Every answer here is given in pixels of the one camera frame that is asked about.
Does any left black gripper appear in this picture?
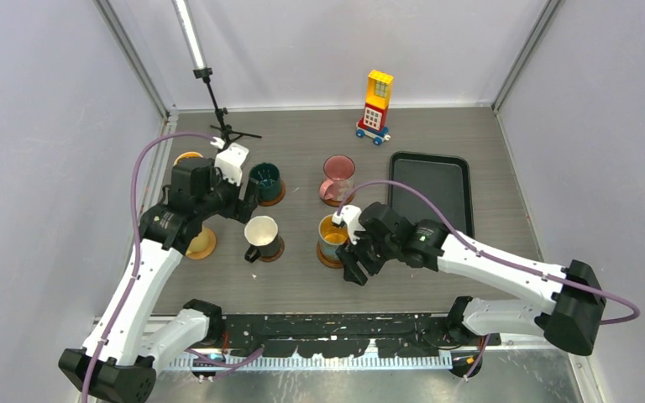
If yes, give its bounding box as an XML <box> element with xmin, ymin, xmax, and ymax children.
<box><xmin>197</xmin><ymin>160</ymin><xmax>258</xmax><ymax>223</ymax></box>

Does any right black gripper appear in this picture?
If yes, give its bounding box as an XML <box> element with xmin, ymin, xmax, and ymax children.
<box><xmin>335</xmin><ymin>224</ymin><xmax>398</xmax><ymax>285</ymax></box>

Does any dark green mug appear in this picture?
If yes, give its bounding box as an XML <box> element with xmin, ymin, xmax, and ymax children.
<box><xmin>249</xmin><ymin>162</ymin><xmax>281</xmax><ymax>187</ymax></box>

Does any blue mug yellow inside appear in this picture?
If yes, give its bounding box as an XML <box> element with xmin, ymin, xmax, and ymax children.
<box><xmin>317</xmin><ymin>214</ymin><xmax>349</xmax><ymax>247</ymax></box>

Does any white patterned mug orange inside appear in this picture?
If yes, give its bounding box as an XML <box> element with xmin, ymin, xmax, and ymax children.
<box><xmin>174</xmin><ymin>151</ymin><xmax>203</xmax><ymax>165</ymax></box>

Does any pink mug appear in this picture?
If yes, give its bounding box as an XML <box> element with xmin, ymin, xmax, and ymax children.
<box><xmin>318</xmin><ymin>154</ymin><xmax>355</xmax><ymax>207</ymax></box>

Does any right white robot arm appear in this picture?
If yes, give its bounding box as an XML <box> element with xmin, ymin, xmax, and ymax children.
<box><xmin>332</xmin><ymin>202</ymin><xmax>606</xmax><ymax>356</ymax></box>

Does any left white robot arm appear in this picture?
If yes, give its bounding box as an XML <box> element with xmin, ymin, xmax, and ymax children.
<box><xmin>58</xmin><ymin>154</ymin><xmax>258</xmax><ymax>402</ymax></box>

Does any wooden ringed coaster front right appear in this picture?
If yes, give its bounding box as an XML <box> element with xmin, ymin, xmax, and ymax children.
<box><xmin>316</xmin><ymin>241</ymin><xmax>343</xmax><ymax>269</ymax></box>

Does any dark walnut coaster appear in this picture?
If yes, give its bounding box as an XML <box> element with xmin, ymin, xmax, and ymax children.
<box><xmin>257</xmin><ymin>235</ymin><xmax>285</xmax><ymax>262</ymax></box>

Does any wooden ringed coaster back right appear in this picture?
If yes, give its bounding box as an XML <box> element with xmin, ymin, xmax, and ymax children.
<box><xmin>319</xmin><ymin>184</ymin><xmax>354</xmax><ymax>207</ymax></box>

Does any cork coaster front left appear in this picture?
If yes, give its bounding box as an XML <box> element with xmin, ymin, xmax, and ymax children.
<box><xmin>186</xmin><ymin>227</ymin><xmax>217</xmax><ymax>260</ymax></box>

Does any black serving tray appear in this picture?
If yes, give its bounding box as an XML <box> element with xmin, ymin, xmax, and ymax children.
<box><xmin>387</xmin><ymin>151</ymin><xmax>475</xmax><ymax>238</ymax></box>

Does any toy brick tower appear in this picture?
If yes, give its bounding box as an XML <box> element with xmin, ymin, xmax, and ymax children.
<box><xmin>355</xmin><ymin>70</ymin><xmax>394</xmax><ymax>145</ymax></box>

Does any black tripod with light pole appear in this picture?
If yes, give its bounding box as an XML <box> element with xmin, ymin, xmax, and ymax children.
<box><xmin>171</xmin><ymin>0</ymin><xmax>262</xmax><ymax>149</ymax></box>

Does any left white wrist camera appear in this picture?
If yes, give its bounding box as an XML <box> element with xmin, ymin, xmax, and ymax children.
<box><xmin>211</xmin><ymin>138</ymin><xmax>249</xmax><ymax>186</ymax></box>

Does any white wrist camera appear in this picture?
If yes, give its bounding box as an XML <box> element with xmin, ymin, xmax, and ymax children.
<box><xmin>332</xmin><ymin>205</ymin><xmax>365</xmax><ymax>245</ymax></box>
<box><xmin>211</xmin><ymin>138</ymin><xmax>249</xmax><ymax>186</ymax></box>

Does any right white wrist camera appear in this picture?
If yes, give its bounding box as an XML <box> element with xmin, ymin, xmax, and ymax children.
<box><xmin>332</xmin><ymin>205</ymin><xmax>365</xmax><ymax>245</ymax></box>

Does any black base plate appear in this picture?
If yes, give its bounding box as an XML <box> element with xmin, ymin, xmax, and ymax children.
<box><xmin>192</xmin><ymin>313</ymin><xmax>480</xmax><ymax>359</ymax></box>

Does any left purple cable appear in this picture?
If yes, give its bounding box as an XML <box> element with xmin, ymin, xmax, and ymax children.
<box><xmin>81</xmin><ymin>131</ymin><xmax>267</xmax><ymax>403</ymax></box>

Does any purple cable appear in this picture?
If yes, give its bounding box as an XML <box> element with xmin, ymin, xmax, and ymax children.
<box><xmin>81</xmin><ymin>131</ymin><xmax>267</xmax><ymax>403</ymax></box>
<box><xmin>336</xmin><ymin>179</ymin><xmax>642</xmax><ymax>380</ymax></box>

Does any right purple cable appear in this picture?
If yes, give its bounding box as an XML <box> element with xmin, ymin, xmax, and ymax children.
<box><xmin>336</xmin><ymin>179</ymin><xmax>642</xmax><ymax>380</ymax></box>

